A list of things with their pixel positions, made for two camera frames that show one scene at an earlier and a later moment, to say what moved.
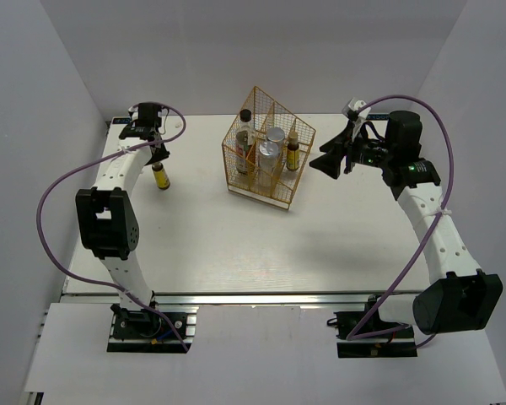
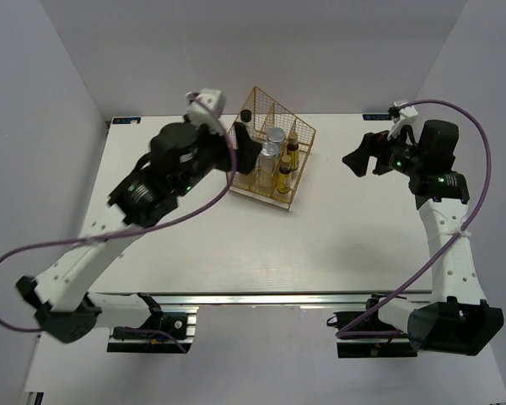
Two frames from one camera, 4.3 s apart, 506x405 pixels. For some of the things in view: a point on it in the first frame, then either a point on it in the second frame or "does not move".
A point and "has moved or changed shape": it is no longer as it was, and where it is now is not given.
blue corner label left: x=121 y=121 does not move
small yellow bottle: x=162 y=179 has moved or changed shape
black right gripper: x=331 y=161 → x=358 y=159
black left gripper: x=161 y=154 → x=248 y=148
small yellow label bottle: x=293 y=152 does not move
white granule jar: x=277 y=135 does not move
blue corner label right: x=378 y=116 does not move
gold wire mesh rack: x=266 y=150 does not move
